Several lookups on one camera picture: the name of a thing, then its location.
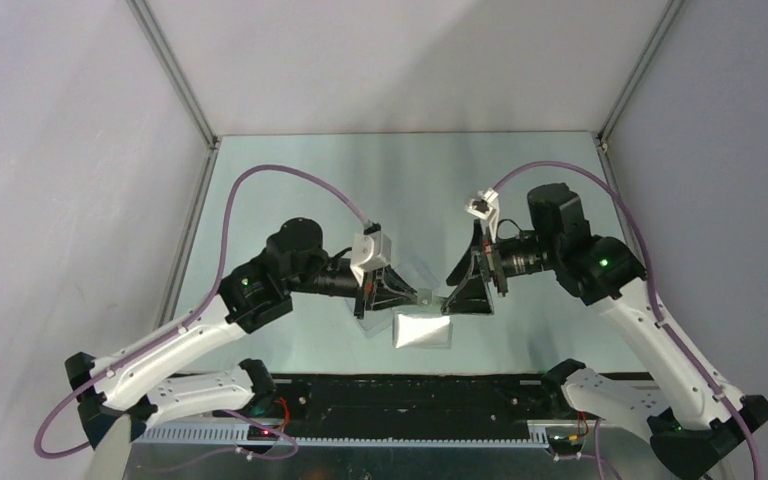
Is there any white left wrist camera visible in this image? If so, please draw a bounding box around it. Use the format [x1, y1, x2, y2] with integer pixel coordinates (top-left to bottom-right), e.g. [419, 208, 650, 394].
[350, 223, 392, 272]

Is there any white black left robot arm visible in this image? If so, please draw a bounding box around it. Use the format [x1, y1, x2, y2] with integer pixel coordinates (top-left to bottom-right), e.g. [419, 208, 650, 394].
[65, 218, 420, 448]

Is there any aluminium frame rail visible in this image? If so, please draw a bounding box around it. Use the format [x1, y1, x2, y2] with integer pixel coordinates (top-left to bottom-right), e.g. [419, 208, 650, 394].
[132, 423, 551, 449]

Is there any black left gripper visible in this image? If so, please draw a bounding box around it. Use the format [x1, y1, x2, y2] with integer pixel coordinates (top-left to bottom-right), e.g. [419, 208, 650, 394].
[286, 256, 421, 319]

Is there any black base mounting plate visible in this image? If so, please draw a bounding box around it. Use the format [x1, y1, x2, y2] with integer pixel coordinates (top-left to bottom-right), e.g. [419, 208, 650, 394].
[242, 373, 596, 442]

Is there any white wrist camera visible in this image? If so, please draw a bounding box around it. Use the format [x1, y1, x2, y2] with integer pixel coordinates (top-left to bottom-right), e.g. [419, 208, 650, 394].
[464, 188, 500, 244]
[350, 223, 392, 272]

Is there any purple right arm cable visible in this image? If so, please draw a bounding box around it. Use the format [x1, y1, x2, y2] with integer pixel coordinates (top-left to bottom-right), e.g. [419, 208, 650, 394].
[489, 160, 764, 480]

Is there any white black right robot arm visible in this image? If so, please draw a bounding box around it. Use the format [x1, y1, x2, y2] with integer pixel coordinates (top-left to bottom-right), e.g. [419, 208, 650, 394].
[441, 183, 768, 479]

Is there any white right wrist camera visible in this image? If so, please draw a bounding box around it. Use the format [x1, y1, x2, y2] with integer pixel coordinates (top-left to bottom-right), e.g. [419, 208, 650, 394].
[464, 188, 500, 244]

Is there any clear plastic tray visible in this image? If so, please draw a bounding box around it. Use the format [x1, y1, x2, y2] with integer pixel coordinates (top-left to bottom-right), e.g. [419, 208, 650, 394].
[345, 253, 440, 338]

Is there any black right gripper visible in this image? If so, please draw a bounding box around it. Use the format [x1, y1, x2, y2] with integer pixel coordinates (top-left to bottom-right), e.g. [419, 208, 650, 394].
[440, 219, 559, 316]

